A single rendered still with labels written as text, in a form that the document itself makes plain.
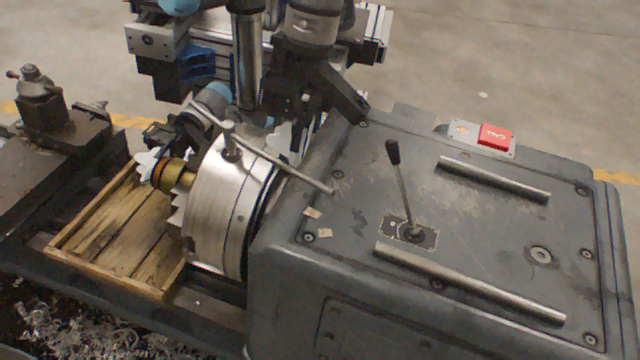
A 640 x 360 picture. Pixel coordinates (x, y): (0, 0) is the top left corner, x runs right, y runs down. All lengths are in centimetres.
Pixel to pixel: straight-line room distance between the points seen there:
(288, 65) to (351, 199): 25
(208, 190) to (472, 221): 46
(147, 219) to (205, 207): 40
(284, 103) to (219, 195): 25
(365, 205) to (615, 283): 40
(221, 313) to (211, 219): 30
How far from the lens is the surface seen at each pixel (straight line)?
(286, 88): 72
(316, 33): 69
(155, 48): 155
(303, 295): 83
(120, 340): 146
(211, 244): 93
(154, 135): 116
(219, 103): 126
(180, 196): 103
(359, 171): 88
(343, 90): 72
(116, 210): 132
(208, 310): 114
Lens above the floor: 186
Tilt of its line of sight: 45 degrees down
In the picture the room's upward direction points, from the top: 9 degrees clockwise
